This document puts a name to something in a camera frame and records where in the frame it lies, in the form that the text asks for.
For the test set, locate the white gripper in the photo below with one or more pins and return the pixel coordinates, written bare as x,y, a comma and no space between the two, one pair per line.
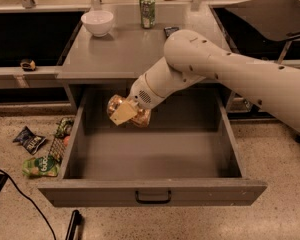
140,91

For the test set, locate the crushed orange can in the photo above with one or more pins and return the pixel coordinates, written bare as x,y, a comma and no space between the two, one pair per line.
142,118

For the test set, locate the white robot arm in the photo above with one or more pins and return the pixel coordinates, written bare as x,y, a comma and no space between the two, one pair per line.
189,58

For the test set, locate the grey drawer cabinet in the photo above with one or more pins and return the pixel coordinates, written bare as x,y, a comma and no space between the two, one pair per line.
128,50

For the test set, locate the open grey top drawer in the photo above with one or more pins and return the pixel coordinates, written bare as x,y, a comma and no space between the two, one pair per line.
188,148

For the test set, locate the green soda can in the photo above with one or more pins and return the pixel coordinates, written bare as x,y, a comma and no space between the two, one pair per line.
147,13

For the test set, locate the green patterned chip bag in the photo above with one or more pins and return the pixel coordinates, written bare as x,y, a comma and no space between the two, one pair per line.
64,127

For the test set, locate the checkered snack packet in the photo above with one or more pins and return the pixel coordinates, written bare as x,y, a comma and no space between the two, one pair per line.
57,149

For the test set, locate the dark blue snack packet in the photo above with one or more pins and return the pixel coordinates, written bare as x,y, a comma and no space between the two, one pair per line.
169,30

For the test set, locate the white bowl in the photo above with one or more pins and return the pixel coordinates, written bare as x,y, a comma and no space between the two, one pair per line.
98,22

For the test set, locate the green snack bag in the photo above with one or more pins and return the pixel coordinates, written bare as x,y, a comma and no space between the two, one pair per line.
45,166

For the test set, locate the blue chip bag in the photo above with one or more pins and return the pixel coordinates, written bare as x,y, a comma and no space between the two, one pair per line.
30,141

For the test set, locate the yellow black tape measure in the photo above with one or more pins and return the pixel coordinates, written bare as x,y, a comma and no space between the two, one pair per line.
28,65

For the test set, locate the black rod on floor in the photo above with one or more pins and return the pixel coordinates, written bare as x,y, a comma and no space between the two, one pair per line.
73,227

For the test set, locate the black stand tray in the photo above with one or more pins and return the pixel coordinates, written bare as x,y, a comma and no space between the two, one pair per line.
261,28

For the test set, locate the black drawer handle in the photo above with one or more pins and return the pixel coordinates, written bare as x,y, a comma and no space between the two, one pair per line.
153,198

